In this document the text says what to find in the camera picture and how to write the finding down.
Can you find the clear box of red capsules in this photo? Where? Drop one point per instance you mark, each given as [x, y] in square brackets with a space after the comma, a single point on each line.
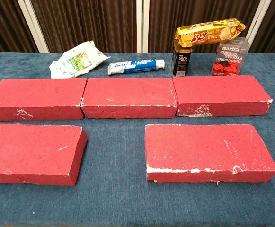
[229, 59]

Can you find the blue white toothpaste tube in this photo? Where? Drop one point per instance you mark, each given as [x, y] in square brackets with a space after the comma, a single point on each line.
[137, 65]

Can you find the blue table cloth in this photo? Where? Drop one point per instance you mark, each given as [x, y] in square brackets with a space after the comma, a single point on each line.
[116, 201]

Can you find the red foam brick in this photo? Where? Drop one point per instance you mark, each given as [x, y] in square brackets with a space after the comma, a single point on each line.
[33, 94]
[33, 151]
[127, 94]
[217, 92]
[206, 149]

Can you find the white partition post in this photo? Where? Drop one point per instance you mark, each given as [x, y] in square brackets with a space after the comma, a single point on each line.
[142, 23]
[260, 14]
[33, 26]

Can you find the white green snack bag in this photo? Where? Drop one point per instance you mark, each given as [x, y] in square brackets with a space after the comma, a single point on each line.
[75, 61]

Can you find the dark tin can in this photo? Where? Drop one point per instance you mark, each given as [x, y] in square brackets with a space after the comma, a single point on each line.
[181, 61]

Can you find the gold biscuit pack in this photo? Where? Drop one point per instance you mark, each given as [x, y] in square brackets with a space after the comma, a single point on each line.
[206, 33]

